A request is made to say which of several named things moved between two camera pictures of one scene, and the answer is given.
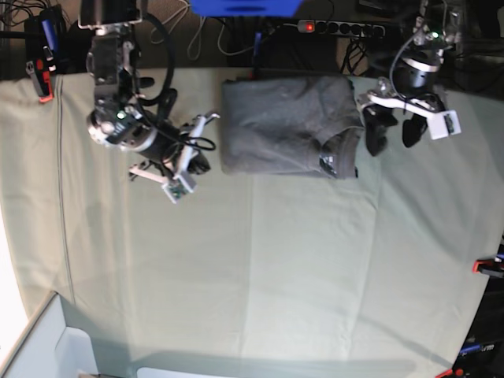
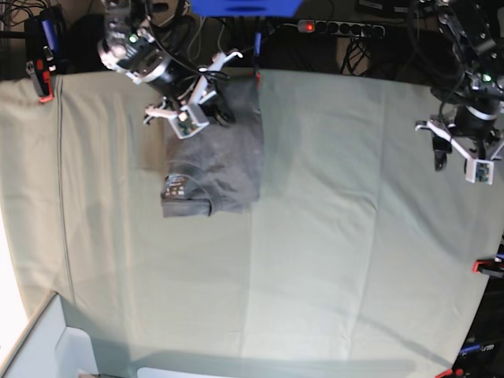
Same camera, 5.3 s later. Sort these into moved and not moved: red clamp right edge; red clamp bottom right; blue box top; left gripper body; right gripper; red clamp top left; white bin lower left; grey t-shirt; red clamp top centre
Moved: right gripper; left gripper body; grey t-shirt
Not moved: white bin lower left; red clamp top centre; red clamp bottom right; blue box top; red clamp top left; red clamp right edge
